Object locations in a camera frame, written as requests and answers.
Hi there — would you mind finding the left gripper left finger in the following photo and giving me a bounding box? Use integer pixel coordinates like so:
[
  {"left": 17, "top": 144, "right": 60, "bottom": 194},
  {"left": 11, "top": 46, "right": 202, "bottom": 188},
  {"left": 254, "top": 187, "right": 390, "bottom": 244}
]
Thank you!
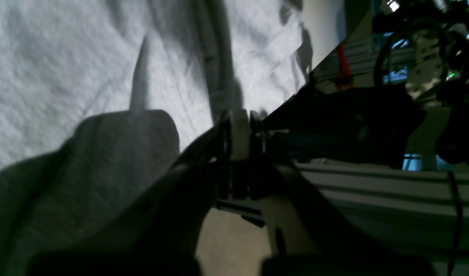
[{"left": 28, "top": 110, "right": 250, "bottom": 276}]

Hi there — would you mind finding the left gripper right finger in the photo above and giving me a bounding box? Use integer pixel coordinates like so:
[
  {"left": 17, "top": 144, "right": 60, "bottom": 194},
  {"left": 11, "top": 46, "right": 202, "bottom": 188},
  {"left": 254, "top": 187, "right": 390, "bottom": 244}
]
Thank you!
[{"left": 250, "top": 111, "right": 436, "bottom": 276}]

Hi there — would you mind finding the grey T-shirt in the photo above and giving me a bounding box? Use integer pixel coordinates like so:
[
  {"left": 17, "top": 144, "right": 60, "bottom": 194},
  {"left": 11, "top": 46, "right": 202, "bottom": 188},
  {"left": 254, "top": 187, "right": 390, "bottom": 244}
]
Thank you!
[{"left": 0, "top": 0, "right": 305, "bottom": 276}]

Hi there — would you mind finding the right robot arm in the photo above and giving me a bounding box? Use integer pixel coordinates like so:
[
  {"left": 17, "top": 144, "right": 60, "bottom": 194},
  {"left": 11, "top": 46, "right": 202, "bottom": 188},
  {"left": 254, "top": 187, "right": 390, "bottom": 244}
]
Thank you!
[{"left": 372, "top": 0, "right": 469, "bottom": 108}]

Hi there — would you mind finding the aluminium frame rail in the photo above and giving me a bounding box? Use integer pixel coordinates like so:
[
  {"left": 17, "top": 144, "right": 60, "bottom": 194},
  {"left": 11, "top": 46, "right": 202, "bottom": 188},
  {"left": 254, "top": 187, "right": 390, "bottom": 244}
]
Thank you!
[{"left": 215, "top": 38, "right": 469, "bottom": 265}]

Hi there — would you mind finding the black camera cable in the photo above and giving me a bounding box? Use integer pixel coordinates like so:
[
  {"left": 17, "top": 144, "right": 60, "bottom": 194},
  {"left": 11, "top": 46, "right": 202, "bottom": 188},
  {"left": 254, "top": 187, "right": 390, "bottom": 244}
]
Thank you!
[{"left": 447, "top": 171, "right": 463, "bottom": 276}]

